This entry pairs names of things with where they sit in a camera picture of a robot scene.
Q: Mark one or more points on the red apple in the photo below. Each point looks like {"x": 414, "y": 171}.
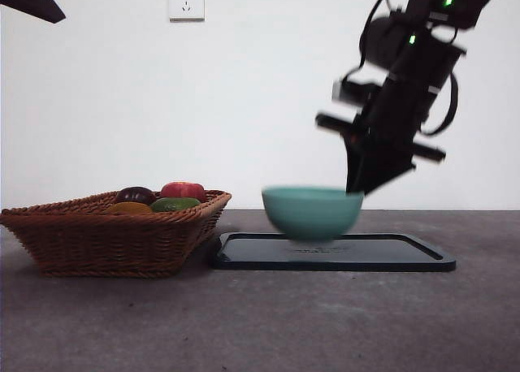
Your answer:
{"x": 183, "y": 191}

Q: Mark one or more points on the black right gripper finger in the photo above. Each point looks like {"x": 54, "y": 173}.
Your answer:
{"x": 353, "y": 165}
{"x": 386, "y": 169}

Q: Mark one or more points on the white wall socket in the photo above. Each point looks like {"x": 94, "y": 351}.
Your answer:
{"x": 187, "y": 10}

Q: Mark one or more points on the black rectangular tray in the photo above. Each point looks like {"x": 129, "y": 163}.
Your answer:
{"x": 386, "y": 258}

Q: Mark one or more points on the brown wicker basket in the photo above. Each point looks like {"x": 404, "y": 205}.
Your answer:
{"x": 109, "y": 246}

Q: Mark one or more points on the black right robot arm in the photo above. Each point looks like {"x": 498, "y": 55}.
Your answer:
{"x": 430, "y": 59}

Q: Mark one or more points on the teal ribbed bowl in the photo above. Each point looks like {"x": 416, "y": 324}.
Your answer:
{"x": 313, "y": 217}

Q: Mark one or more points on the dark purple fruit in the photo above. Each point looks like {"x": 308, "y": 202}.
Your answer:
{"x": 134, "y": 195}

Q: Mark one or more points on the green fruit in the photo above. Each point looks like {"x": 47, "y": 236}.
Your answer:
{"x": 174, "y": 204}

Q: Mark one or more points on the brown kiwifruit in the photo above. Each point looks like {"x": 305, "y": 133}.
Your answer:
{"x": 130, "y": 208}

